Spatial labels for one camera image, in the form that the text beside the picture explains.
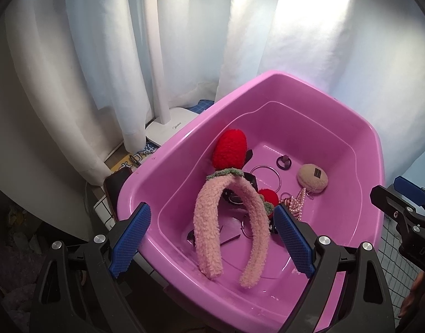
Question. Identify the black wristwatch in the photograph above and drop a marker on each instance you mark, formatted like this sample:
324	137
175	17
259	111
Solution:
248	180

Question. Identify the yellow printed packet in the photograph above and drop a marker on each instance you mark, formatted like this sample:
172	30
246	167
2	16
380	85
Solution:
117	163

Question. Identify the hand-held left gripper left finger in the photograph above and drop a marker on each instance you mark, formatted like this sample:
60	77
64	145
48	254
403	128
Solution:
131	239

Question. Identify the person's right hand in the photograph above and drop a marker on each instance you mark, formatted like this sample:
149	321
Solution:
415	295

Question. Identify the white desk lamp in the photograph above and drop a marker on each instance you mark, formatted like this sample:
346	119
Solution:
170	125

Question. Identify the pink fluffy strawberry headband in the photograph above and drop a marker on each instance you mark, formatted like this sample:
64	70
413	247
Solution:
205	222

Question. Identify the pink plastic basin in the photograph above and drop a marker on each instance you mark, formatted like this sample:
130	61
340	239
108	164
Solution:
302	128

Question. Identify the black pen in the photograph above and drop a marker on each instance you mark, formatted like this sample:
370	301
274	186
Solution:
134	159

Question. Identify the white curtain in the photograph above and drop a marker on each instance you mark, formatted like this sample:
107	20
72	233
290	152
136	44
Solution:
94	59

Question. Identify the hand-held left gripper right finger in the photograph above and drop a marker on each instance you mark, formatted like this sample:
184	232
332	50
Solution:
295	242

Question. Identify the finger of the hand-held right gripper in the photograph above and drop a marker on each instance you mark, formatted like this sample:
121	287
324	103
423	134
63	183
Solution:
408	186
387	199

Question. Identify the beaded silver bangle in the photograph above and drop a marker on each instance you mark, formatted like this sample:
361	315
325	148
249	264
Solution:
242	229

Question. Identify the black smartphone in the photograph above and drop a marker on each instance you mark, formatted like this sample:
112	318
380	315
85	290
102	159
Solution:
112	187

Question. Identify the blue checked cloth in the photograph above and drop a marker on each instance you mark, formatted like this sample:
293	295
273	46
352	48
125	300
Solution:
202	105

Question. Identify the plain silver bangle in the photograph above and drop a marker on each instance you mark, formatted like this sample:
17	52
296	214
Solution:
264	166

